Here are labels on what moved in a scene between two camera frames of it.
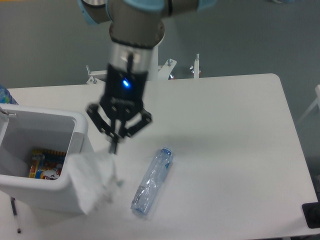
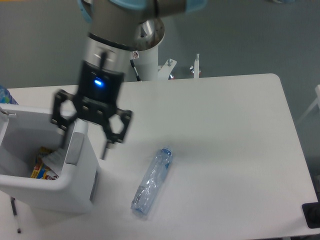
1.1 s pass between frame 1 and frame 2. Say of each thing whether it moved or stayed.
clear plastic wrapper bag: moved
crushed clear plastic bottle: stayed
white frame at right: stayed
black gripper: moved
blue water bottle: stayed
